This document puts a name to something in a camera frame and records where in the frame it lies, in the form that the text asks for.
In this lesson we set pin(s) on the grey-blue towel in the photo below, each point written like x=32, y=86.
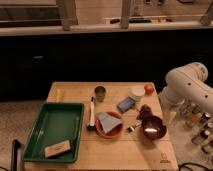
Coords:
x=108, y=121

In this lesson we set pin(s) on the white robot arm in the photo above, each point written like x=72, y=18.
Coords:
x=185, y=83

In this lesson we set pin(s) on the green metal cup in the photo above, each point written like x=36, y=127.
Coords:
x=100, y=93

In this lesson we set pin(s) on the blue-grey sponge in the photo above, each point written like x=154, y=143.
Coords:
x=125, y=104

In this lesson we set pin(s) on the orange fruit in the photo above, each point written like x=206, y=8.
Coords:
x=149, y=89

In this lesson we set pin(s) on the dark brown pinecone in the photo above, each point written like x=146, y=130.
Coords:
x=144, y=111

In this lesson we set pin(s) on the small metal clip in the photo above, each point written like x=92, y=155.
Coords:
x=133, y=127

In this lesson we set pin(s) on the green plastic tray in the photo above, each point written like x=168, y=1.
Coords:
x=55, y=123

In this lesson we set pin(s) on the dark red bowl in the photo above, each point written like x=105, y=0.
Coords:
x=153, y=128

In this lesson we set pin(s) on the wooden block in tray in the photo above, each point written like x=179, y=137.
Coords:
x=57, y=149

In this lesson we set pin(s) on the spice bottle rack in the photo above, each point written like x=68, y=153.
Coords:
x=195, y=120

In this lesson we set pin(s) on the black chair back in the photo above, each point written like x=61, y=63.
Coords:
x=15, y=155

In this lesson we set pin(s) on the white-handled brush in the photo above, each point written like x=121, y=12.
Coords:
x=91, y=124

